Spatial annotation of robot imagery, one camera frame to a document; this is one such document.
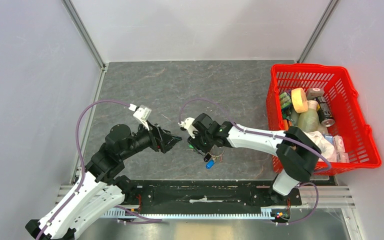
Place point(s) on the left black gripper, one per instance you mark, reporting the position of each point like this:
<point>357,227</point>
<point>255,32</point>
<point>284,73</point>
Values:
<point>161,139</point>

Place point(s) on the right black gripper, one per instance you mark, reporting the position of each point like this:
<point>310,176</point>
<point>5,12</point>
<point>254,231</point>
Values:
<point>194,142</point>

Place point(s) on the metal keyring with keys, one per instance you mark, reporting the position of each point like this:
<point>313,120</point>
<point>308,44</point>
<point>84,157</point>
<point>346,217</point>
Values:
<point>215,153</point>

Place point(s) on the blue key tag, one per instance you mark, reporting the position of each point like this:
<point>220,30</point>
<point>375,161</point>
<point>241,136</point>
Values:
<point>209,164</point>

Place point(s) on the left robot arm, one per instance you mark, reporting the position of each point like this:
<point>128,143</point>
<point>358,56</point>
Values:
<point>100,188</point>

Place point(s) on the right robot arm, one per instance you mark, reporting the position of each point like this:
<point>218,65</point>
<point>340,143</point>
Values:
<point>297,153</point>

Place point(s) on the yellow tape roll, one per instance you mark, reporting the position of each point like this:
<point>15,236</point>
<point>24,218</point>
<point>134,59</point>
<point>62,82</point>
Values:
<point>299,100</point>

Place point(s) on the green bottle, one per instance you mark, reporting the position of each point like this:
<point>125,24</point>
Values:
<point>308,121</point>

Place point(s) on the black drink can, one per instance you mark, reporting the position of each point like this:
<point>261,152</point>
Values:
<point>325,116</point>

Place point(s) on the white crumpled bag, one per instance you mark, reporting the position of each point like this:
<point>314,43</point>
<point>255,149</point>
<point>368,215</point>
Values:
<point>328,150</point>

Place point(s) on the red plastic basket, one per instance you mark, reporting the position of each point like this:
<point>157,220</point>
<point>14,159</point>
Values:
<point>342,99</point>

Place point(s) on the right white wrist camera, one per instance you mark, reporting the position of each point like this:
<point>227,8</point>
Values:
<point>187,125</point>

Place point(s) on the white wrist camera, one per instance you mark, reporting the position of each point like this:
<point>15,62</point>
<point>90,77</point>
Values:
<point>187,125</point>
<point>141,114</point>

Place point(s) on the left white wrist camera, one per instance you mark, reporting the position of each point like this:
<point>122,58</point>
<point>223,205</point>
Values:
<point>141,114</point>

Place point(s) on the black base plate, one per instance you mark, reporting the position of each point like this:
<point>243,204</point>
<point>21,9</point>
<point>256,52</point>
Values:
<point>205,197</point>

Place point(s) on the left aluminium frame post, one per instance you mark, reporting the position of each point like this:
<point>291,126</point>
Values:
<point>81,28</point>

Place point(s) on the aluminium frame post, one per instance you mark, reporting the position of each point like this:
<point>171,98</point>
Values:
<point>325,17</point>
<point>81,28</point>

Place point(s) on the right aluminium frame post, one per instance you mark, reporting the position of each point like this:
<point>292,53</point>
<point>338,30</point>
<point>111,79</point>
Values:
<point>325,17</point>

